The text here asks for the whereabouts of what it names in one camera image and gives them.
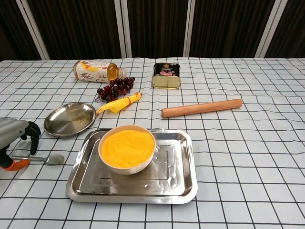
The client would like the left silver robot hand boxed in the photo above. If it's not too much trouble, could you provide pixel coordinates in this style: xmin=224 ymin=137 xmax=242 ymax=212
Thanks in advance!
xmin=0 ymin=117 xmax=41 ymax=172

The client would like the small metal spoon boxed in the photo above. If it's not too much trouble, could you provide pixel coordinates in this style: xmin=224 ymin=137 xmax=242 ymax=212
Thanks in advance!
xmin=10 ymin=154 xmax=65 ymax=167

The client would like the white bowl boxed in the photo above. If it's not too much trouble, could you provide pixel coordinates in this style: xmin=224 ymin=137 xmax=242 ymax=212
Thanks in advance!
xmin=98 ymin=125 xmax=157 ymax=176

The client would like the rectangular stainless steel tray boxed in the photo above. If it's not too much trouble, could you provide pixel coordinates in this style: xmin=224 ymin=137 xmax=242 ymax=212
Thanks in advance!
xmin=66 ymin=128 xmax=199 ymax=205

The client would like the round stainless steel plate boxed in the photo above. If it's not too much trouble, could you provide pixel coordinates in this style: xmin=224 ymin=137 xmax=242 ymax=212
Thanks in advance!
xmin=43 ymin=102 xmax=97 ymax=138

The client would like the tea bottle with orange label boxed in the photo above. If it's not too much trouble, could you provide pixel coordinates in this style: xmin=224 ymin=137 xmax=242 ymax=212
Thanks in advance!
xmin=72 ymin=60 xmax=128 ymax=83

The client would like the yellow rubber chicken toy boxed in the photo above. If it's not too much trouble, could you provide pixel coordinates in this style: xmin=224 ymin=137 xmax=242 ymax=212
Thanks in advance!
xmin=96 ymin=92 xmax=145 ymax=115

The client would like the bunch of dark red grapes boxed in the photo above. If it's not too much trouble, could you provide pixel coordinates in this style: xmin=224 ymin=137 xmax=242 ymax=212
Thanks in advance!
xmin=95 ymin=76 xmax=136 ymax=103

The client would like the black luncheon meat can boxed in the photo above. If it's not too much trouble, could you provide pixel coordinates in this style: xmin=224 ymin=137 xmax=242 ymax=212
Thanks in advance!
xmin=152 ymin=62 xmax=181 ymax=90

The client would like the wooden rolling pin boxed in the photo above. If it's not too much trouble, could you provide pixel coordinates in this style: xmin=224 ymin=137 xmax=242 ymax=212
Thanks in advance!
xmin=161 ymin=98 xmax=243 ymax=119

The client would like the white checked tablecloth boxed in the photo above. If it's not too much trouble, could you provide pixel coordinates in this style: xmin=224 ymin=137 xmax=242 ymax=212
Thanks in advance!
xmin=0 ymin=56 xmax=305 ymax=229

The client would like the black folding screen white frame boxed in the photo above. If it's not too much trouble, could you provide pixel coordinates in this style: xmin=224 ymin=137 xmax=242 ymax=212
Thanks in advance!
xmin=0 ymin=0 xmax=305 ymax=62

